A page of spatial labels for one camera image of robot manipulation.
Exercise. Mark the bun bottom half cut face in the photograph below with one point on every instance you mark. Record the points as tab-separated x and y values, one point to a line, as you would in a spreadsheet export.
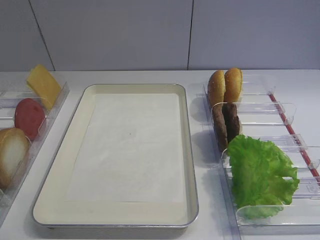
13	148

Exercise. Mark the brown meat patty front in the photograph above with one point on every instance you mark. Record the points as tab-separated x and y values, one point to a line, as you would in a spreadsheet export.
220	127

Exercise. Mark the brown meat patty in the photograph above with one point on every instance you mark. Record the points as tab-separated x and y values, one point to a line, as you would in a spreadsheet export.
232	123
220	127

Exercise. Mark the brown meat patty back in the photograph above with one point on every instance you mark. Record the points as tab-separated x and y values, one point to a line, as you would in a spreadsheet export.
232	123

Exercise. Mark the green lettuce leaf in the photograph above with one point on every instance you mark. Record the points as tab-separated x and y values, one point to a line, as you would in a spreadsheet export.
263	177

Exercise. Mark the yellow cheese slice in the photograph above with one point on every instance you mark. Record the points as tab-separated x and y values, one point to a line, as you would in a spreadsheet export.
44	85

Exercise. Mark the red tomato slice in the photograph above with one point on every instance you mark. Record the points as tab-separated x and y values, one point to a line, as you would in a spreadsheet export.
28	117

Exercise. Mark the white parchment paper sheet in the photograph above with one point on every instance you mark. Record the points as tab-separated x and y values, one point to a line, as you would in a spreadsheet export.
131	152

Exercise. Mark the metal baking tray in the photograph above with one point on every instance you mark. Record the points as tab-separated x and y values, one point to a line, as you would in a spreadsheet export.
51	208

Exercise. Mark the bun half left of pair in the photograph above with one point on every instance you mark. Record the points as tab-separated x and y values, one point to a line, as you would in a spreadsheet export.
216	88

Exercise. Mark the bun half of pair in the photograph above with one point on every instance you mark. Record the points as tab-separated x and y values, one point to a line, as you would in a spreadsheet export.
216	88
233	85

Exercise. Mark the bun half right of pair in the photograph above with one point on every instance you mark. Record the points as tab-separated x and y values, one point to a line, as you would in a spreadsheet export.
233	85

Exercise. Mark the clear acrylic right food rack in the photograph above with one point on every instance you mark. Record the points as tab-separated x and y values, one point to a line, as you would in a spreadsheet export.
259	119

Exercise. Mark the clear acrylic food rack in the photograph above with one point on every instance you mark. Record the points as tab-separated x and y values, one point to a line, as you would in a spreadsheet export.
259	119
13	89

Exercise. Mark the clear acrylic left food rack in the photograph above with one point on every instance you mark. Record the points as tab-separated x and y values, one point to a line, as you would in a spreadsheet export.
13	89

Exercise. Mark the red rail strip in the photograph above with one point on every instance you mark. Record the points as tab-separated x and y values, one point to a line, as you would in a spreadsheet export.
298	142

